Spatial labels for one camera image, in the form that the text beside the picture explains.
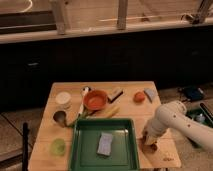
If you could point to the red bowl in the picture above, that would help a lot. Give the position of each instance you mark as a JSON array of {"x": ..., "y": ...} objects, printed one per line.
[{"x": 95, "y": 100}]

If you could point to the grey blue cloth piece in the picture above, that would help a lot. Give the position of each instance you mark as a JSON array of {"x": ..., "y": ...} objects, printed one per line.
[{"x": 150, "y": 93}]

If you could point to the orange tomato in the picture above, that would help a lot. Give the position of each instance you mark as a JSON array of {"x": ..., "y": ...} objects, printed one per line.
[{"x": 139, "y": 97}]

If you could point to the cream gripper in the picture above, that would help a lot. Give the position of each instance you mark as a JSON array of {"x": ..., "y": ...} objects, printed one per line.
[{"x": 149, "y": 140}]

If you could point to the green plastic tray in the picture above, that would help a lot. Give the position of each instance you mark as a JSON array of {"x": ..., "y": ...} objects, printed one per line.
[{"x": 86, "y": 135}]

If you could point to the blue sponge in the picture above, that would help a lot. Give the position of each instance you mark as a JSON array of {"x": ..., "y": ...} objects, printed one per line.
[{"x": 104, "y": 145}]

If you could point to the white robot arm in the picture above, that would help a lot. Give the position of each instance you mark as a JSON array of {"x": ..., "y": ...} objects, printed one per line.
[{"x": 173, "y": 115}]

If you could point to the black pole stand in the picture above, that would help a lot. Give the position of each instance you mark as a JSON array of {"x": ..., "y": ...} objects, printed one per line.
[{"x": 25, "y": 147}]

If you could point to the metal cup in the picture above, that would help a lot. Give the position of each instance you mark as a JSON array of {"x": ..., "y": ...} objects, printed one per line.
[{"x": 60, "y": 118}]

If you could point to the green storage bin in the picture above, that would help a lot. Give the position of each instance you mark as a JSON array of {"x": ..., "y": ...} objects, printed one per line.
[{"x": 202, "y": 115}]

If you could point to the white handled spatula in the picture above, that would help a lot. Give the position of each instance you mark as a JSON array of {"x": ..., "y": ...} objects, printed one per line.
[{"x": 85, "y": 90}]

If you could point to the black device on floor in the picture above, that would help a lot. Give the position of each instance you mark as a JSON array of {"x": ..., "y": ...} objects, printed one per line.
[{"x": 193, "y": 93}]

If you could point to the dark red grape bunch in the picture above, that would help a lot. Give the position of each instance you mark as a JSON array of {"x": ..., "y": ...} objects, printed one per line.
[{"x": 148, "y": 148}]

